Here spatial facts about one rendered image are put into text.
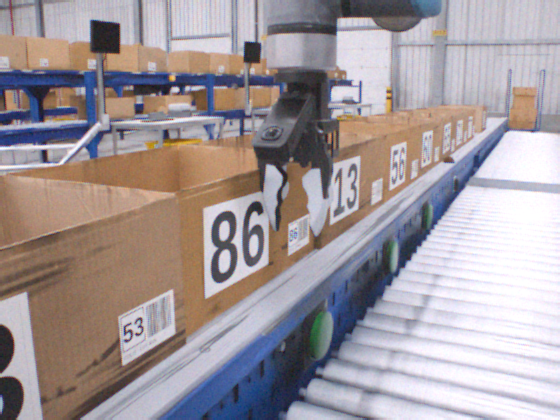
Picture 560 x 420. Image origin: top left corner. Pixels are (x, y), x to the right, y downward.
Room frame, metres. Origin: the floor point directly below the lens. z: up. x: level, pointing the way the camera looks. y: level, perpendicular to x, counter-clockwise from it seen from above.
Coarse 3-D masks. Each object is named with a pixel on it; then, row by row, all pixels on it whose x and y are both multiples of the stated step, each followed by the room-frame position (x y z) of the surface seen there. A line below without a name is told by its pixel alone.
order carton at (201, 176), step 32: (96, 160) 0.81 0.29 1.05; (128, 160) 0.88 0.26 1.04; (160, 160) 0.95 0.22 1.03; (192, 160) 0.98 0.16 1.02; (224, 160) 0.95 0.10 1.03; (256, 160) 0.92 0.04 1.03; (192, 192) 0.56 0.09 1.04; (224, 192) 0.61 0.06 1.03; (288, 192) 0.77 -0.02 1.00; (192, 224) 0.56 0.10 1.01; (288, 224) 0.77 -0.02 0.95; (192, 256) 0.55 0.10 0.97; (288, 256) 0.78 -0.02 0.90; (192, 288) 0.55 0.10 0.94; (256, 288) 0.68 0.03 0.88; (192, 320) 0.55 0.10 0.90
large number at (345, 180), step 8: (344, 160) 0.95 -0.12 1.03; (352, 160) 0.99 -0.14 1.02; (336, 168) 0.91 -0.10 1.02; (344, 168) 0.95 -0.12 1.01; (352, 168) 0.99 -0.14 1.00; (336, 176) 0.92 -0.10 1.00; (344, 176) 0.95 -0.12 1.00; (352, 176) 0.99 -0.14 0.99; (336, 184) 0.92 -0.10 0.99; (344, 184) 0.95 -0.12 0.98; (352, 184) 1.00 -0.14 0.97; (336, 192) 0.92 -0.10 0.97; (344, 192) 0.96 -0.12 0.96; (352, 192) 1.00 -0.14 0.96; (336, 200) 0.92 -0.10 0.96; (344, 200) 0.96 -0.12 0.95; (352, 200) 1.00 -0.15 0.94; (336, 208) 0.92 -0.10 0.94; (344, 208) 0.96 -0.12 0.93; (352, 208) 1.00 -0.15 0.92; (336, 216) 0.92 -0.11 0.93; (344, 216) 0.96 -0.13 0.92
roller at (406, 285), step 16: (384, 288) 1.07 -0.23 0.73; (400, 288) 1.04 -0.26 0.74; (416, 288) 1.03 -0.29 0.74; (432, 288) 1.02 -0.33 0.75; (448, 288) 1.01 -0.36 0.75; (464, 288) 1.00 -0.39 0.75; (496, 304) 0.95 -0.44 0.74; (512, 304) 0.94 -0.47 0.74; (528, 304) 0.93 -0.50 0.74; (544, 304) 0.92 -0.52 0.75
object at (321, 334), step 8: (320, 312) 0.69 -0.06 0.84; (328, 312) 0.70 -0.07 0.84; (320, 320) 0.67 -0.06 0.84; (328, 320) 0.68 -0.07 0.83; (312, 328) 0.66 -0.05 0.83; (320, 328) 0.66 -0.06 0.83; (328, 328) 0.68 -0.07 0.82; (312, 336) 0.65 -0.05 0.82; (320, 336) 0.66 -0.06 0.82; (328, 336) 0.68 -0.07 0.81; (312, 344) 0.65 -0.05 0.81; (320, 344) 0.66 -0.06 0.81; (328, 344) 0.69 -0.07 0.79; (312, 352) 0.65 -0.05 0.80; (320, 352) 0.66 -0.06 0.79
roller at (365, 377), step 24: (336, 360) 0.72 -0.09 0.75; (360, 384) 0.67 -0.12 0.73; (384, 384) 0.66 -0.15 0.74; (408, 384) 0.65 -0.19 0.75; (432, 384) 0.64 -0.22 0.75; (456, 408) 0.61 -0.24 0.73; (480, 408) 0.60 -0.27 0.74; (504, 408) 0.59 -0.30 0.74; (528, 408) 0.58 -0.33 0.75; (552, 408) 0.58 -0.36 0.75
